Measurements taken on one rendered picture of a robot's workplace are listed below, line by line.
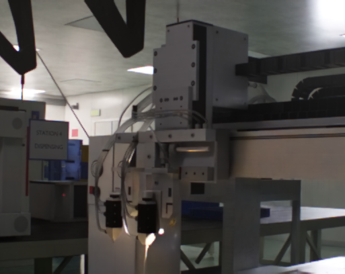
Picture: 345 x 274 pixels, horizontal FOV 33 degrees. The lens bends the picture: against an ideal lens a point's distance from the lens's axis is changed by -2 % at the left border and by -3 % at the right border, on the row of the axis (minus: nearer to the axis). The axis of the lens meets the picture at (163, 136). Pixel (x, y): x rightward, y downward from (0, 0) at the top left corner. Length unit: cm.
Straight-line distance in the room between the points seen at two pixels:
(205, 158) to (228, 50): 24
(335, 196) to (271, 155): 817
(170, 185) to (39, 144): 217
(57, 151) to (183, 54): 222
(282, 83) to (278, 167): 884
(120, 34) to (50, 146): 292
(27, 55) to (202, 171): 65
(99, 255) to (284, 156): 66
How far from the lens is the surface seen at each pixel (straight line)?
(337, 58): 103
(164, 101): 110
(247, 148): 111
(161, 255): 135
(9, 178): 316
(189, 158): 105
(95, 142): 154
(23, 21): 40
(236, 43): 118
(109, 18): 31
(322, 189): 935
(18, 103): 681
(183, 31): 111
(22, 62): 40
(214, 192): 345
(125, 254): 146
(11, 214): 314
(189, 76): 107
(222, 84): 114
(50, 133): 323
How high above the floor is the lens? 114
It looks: 3 degrees up
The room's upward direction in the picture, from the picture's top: 1 degrees clockwise
